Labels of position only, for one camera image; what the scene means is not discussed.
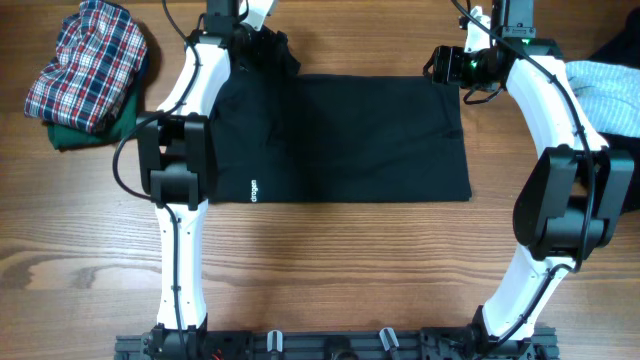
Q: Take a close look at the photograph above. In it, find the black t-shirt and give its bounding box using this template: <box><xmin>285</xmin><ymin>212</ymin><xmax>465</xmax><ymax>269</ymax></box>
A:
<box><xmin>212</xmin><ymin>52</ymin><xmax>472</xmax><ymax>203</ymax></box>

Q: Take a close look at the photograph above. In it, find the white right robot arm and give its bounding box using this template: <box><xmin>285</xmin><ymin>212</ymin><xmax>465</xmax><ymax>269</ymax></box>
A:
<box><xmin>423</xmin><ymin>1</ymin><xmax>634</xmax><ymax>351</ymax></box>

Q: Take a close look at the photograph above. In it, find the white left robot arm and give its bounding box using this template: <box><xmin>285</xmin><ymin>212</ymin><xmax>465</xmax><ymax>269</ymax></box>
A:
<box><xmin>137</xmin><ymin>1</ymin><xmax>277</xmax><ymax>358</ymax></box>

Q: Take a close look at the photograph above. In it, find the plaid folded shirt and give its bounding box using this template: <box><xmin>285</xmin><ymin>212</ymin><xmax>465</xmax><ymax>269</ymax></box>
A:
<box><xmin>24</xmin><ymin>0</ymin><xmax>148</xmax><ymax>134</ymax></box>

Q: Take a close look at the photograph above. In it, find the light blue striped shirt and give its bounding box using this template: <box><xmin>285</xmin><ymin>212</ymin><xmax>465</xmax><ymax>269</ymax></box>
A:
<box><xmin>566</xmin><ymin>60</ymin><xmax>639</xmax><ymax>138</ymax></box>

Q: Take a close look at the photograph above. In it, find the dark navy garment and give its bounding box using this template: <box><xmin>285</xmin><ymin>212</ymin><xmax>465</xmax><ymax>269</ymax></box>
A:
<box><xmin>589</xmin><ymin>7</ymin><xmax>639</xmax><ymax>213</ymax></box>

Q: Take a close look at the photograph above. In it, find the green folded garment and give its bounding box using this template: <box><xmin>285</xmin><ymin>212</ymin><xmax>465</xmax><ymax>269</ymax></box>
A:
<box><xmin>47</xmin><ymin>71</ymin><xmax>145</xmax><ymax>151</ymax></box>

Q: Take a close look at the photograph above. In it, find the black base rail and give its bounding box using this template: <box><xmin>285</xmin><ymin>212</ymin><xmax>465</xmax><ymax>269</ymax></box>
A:
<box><xmin>113</xmin><ymin>327</ymin><xmax>560</xmax><ymax>360</ymax></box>

